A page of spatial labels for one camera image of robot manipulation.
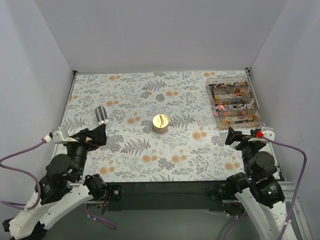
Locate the silver metal scoop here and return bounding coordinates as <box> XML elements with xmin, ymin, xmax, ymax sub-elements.
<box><xmin>95</xmin><ymin>105</ymin><xmax>109</xmax><ymax>137</ymax></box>

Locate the clear acrylic candy organizer box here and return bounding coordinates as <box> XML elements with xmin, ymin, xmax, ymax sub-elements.
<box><xmin>206</xmin><ymin>75</ymin><xmax>264</xmax><ymax>130</ymax></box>

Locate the round wooden jar lid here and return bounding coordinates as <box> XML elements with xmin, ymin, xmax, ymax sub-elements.
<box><xmin>152</xmin><ymin>114</ymin><xmax>169</xmax><ymax>128</ymax></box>

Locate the clear plastic jar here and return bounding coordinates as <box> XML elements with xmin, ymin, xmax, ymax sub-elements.
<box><xmin>152</xmin><ymin>125</ymin><xmax>169</xmax><ymax>134</ymax></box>

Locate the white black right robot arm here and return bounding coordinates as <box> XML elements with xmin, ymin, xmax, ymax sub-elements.
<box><xmin>225</xmin><ymin>127</ymin><xmax>297</xmax><ymax>240</ymax></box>

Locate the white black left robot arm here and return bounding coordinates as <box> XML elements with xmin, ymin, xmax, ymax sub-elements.
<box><xmin>2</xmin><ymin>123</ymin><xmax>107</xmax><ymax>240</ymax></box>

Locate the floral patterned table cloth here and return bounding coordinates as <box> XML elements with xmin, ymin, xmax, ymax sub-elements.
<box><xmin>62</xmin><ymin>70</ymin><xmax>263</xmax><ymax>182</ymax></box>

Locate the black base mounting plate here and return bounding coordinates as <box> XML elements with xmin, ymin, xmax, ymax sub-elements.
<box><xmin>108</xmin><ymin>180</ymin><xmax>238</xmax><ymax>211</ymax></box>

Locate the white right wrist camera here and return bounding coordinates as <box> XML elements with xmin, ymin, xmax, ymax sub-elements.
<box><xmin>255</xmin><ymin>126</ymin><xmax>275</xmax><ymax>143</ymax></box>

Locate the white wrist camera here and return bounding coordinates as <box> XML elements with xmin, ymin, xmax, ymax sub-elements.
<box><xmin>41</xmin><ymin>126</ymin><xmax>69</xmax><ymax>144</ymax></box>
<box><xmin>255</xmin><ymin>126</ymin><xmax>275</xmax><ymax>143</ymax></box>

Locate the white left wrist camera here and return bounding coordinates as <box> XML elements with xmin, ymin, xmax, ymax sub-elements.
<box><xmin>41</xmin><ymin>126</ymin><xmax>69</xmax><ymax>144</ymax></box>

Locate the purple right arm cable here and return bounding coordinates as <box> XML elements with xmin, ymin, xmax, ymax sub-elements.
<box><xmin>222</xmin><ymin>136</ymin><xmax>308</xmax><ymax>240</ymax></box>

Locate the aluminium frame rail right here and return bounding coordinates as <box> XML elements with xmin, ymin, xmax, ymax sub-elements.
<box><xmin>244</xmin><ymin>67</ymin><xmax>286</xmax><ymax>181</ymax></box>

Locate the aluminium frame rail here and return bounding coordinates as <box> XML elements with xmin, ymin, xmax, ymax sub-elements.
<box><xmin>27</xmin><ymin>178</ymin><xmax>311</xmax><ymax>240</ymax></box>
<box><xmin>244</xmin><ymin>67</ymin><xmax>286</xmax><ymax>181</ymax></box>

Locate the aluminium front frame rail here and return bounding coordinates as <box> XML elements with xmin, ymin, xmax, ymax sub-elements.
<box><xmin>27</xmin><ymin>178</ymin><xmax>311</xmax><ymax>240</ymax></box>

